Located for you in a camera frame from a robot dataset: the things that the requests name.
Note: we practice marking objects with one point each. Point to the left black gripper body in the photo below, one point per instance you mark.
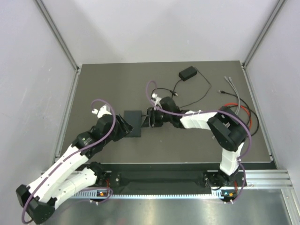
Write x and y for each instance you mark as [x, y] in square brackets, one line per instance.
[120, 130]

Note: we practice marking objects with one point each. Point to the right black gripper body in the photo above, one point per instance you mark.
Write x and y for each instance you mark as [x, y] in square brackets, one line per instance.
[160, 117]

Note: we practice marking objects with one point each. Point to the black network switch box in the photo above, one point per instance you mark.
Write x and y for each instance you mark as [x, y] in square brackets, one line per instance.
[134, 118]

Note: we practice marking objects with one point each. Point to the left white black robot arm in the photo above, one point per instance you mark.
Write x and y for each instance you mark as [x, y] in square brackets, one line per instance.
[42, 197]

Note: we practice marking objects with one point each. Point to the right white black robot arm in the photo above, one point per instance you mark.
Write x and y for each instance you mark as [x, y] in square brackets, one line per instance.
[229, 131]

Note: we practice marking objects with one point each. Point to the black power adapter brick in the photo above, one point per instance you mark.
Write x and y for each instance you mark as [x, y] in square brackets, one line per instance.
[187, 73]

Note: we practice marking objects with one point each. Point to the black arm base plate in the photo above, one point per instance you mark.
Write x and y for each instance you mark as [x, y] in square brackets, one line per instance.
[159, 167]

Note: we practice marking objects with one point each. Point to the aluminium frame rail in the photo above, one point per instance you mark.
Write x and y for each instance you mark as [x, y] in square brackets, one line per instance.
[264, 179]

